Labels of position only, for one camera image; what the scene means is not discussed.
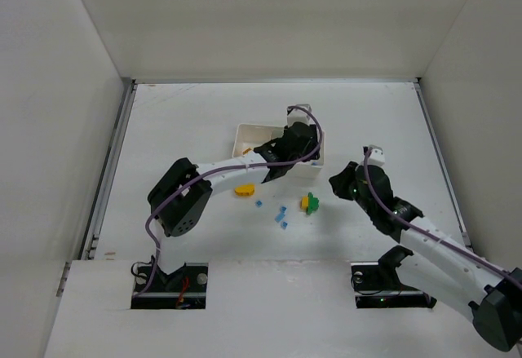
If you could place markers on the white three-compartment container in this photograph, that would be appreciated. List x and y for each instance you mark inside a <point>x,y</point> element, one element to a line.
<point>254,135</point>

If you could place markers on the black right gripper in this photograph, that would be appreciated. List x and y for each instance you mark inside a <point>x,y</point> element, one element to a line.
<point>347,181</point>

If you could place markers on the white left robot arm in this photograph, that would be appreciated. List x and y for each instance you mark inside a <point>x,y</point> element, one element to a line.
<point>177,201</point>

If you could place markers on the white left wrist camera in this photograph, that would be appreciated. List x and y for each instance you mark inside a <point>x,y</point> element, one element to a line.
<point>298,115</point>

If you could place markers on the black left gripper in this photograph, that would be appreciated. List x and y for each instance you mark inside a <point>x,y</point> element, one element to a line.
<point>276,146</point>

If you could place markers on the yellow green lego cluster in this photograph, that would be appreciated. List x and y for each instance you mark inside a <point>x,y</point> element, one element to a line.
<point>309,204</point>

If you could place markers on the yellow rounded lego brick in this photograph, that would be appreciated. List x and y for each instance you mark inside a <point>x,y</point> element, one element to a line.
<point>246,190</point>

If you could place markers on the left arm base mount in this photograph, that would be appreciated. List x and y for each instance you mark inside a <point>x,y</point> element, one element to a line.
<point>183,289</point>

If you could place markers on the small blue lego pair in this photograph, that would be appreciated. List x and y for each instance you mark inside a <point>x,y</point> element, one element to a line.
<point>280,216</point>

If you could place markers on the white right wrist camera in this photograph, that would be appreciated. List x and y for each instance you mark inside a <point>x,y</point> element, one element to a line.
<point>375,156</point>

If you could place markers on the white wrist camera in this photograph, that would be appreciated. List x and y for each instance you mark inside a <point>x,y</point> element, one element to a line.
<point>298,115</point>
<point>375,156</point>

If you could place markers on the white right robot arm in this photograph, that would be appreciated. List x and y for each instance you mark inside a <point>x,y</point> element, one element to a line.
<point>488,296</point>

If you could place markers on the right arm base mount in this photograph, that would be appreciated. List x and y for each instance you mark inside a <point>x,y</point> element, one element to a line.
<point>376,285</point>

